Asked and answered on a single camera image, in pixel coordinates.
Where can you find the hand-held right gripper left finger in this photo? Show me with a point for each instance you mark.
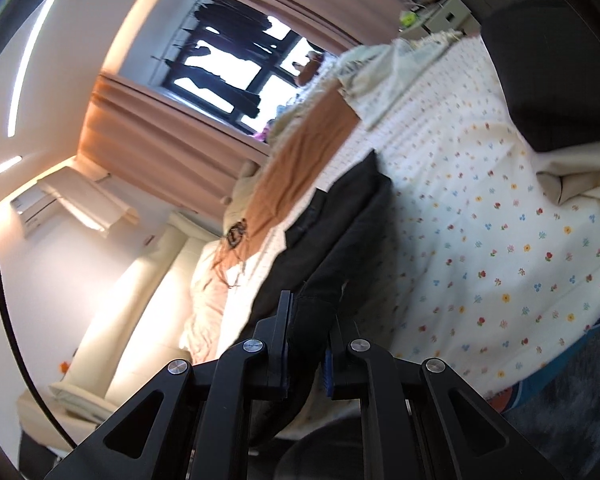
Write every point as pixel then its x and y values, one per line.
pixel 286 345

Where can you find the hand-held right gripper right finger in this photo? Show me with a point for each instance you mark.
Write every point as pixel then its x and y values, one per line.
pixel 328 375

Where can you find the black long-sleeved shirt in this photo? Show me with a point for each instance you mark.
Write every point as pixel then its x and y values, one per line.
pixel 350 230

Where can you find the beige upholstered bed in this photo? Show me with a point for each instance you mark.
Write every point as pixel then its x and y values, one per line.
pixel 145 320

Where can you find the beige plush toy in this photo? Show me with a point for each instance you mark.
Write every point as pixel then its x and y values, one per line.
pixel 240 195

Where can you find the orange blanket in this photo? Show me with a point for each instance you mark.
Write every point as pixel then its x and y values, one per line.
pixel 300 160

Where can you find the white floral bed sheet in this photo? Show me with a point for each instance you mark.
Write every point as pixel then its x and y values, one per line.
pixel 480 240

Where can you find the beige blanket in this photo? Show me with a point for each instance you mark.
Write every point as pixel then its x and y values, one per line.
pixel 285 125

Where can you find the small orange toy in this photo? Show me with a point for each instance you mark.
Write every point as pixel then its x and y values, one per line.
pixel 63 366

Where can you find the long black hanging coat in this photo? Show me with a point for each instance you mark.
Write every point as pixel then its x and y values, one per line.
pixel 240 97

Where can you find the pale crumpled blanket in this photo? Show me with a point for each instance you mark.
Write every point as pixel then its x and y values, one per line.
pixel 380 90

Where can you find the dark framed window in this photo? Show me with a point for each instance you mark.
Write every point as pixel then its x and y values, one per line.
pixel 200 85

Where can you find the brown plush toy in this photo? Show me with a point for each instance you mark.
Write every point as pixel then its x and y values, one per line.
pixel 310 70

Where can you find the white air conditioner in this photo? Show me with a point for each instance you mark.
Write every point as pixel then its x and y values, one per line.
pixel 40 205

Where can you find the beige cloth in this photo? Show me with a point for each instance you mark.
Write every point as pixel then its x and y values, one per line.
pixel 580 175

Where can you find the dark hanging jacket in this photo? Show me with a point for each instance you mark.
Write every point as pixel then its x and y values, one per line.
pixel 240 25

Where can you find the ceiling spot light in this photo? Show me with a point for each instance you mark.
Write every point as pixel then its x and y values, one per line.
pixel 7 166

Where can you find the green item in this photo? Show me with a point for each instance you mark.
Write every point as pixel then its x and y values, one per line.
pixel 408 19

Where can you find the white nightstand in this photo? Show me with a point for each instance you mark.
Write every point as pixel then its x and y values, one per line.
pixel 450 15

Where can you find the black chair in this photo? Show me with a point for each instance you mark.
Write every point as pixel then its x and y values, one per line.
pixel 555 70

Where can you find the ceiling light strip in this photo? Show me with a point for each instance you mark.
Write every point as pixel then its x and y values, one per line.
pixel 27 65

